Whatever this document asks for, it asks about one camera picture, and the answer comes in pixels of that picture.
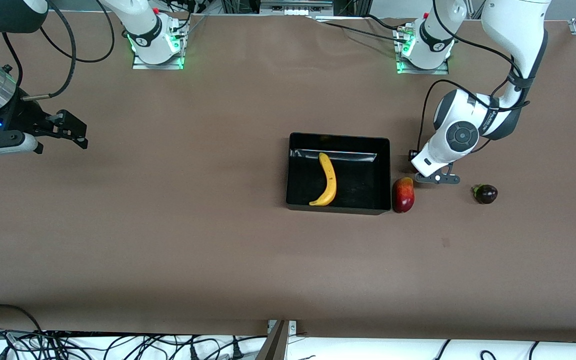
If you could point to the white power strip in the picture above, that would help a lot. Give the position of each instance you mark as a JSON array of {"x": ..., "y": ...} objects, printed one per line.
[{"x": 295, "y": 10}]

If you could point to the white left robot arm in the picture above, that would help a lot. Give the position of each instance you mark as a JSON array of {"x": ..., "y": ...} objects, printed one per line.
[{"x": 513, "y": 30}]

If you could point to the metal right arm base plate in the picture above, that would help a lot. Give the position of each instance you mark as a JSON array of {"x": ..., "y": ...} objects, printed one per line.
[{"x": 140, "y": 64}]

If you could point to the dark purple mangosteen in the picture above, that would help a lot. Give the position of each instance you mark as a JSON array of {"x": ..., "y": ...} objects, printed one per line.
[{"x": 487, "y": 194}]

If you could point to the grey metal post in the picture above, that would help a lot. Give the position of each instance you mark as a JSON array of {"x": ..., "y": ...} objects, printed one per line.
[{"x": 274, "y": 347}]

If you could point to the black rectangular plastic tray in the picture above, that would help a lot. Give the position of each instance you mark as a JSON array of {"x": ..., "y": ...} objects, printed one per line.
[{"x": 358, "y": 200}]

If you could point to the yellow banana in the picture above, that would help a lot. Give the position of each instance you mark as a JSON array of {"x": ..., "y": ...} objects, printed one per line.
[{"x": 330, "y": 182}]

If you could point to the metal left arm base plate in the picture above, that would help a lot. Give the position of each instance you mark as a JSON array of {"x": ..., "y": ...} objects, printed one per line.
[{"x": 443, "y": 70}]

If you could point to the red yellow mango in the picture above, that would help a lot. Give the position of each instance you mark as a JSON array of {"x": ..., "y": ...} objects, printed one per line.
[{"x": 403, "y": 197}]

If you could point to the silver metal table bracket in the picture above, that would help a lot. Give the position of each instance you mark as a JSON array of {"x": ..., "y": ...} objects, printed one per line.
[{"x": 293, "y": 327}]

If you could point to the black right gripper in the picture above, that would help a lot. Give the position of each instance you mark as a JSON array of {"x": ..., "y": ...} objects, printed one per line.
[{"x": 22, "y": 116}]

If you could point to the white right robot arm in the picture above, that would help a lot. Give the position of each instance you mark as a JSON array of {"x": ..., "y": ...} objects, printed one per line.
[{"x": 150, "y": 30}]

